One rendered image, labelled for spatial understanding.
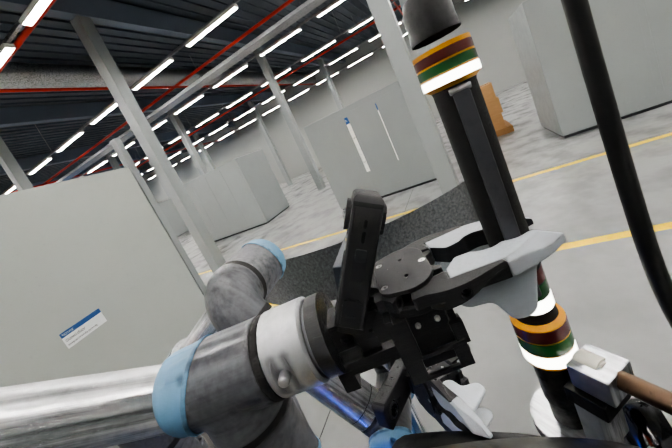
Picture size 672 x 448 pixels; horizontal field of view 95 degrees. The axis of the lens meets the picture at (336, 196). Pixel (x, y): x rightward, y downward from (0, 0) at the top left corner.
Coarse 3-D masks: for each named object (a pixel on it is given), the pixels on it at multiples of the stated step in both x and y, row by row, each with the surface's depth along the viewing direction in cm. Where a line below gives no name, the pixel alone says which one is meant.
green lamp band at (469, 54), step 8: (472, 48) 21; (456, 56) 21; (464, 56) 21; (472, 56) 21; (440, 64) 21; (448, 64) 21; (456, 64) 21; (424, 72) 22; (432, 72) 22; (440, 72) 22; (424, 80) 23
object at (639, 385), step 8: (624, 376) 22; (632, 376) 22; (624, 384) 22; (632, 384) 22; (640, 384) 21; (648, 384) 21; (632, 392) 22; (640, 392) 21; (648, 392) 21; (656, 392) 21; (664, 392) 20; (648, 400) 21; (656, 400) 20; (664, 400) 20; (664, 408) 20
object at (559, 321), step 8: (560, 312) 26; (512, 320) 28; (560, 320) 25; (520, 328) 27; (528, 328) 26; (536, 328) 26; (544, 328) 25; (552, 328) 25; (536, 344) 26; (552, 344) 25; (528, 352) 27; (568, 352) 26
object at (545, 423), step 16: (592, 352) 25; (608, 352) 24; (576, 368) 24; (608, 368) 23; (624, 368) 23; (576, 384) 25; (592, 384) 23; (608, 384) 22; (544, 400) 31; (576, 400) 25; (592, 400) 24; (608, 400) 23; (624, 400) 24; (544, 416) 30; (592, 416) 25; (608, 416) 23; (624, 416) 26; (544, 432) 29; (560, 432) 28; (576, 432) 28; (592, 432) 26; (608, 432) 25; (624, 432) 26
